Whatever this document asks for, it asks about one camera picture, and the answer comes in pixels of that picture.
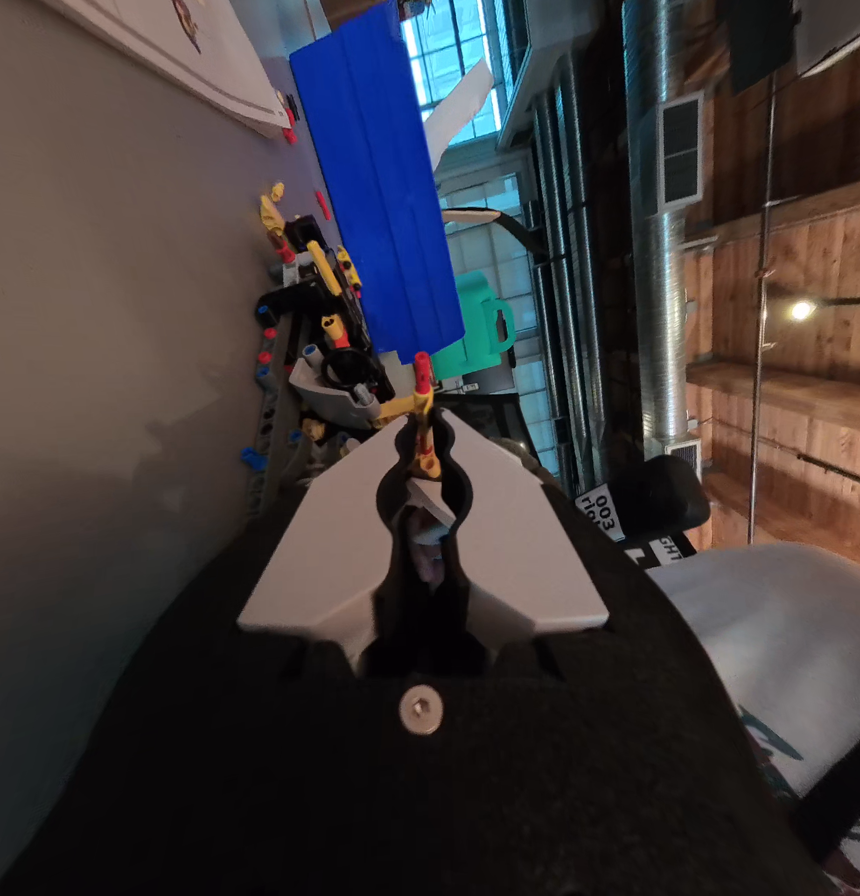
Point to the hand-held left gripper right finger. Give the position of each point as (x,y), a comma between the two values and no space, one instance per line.
(535,567)

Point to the scattered small lego pieces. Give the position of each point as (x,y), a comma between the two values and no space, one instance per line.
(321,203)

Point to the black and white softbox light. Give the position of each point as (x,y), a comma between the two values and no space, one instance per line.
(759,42)

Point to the person's right hand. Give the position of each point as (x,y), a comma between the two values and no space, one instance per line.
(430,563)

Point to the teal tote bag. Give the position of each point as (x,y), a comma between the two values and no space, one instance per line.
(479,329)

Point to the white air vent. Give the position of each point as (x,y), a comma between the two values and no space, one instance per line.
(682,147)
(685,458)

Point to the small yellow lego connector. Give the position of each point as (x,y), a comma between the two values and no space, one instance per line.
(423,402)

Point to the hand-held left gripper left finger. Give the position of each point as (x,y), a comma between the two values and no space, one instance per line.
(318,567)

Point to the lego instruction booklet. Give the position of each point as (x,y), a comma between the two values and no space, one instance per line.
(192,56)

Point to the blue plastic bin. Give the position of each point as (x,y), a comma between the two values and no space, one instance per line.
(374,175)

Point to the white paper slip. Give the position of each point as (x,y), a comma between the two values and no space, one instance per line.
(465,98)

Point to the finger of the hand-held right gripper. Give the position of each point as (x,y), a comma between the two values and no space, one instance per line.
(430,511)

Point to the ceiling light bulb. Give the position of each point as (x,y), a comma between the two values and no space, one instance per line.
(802,310)

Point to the lego car chassis model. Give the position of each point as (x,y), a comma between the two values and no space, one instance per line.
(318,392)

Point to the metal air duct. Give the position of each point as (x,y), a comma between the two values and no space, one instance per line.
(654,280)

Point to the black monitor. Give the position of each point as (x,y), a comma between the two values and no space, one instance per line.
(486,420)

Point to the printed marker board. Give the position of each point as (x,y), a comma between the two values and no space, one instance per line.
(671,549)

